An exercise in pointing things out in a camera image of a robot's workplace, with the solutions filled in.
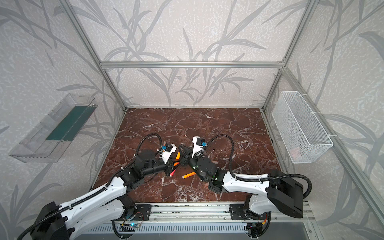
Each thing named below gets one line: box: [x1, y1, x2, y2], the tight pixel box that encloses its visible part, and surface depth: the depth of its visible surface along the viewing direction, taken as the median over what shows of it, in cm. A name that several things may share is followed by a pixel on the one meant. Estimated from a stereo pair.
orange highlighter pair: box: [173, 151, 181, 167], surface depth 72 cm
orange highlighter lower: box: [182, 172, 196, 179], surface depth 88 cm
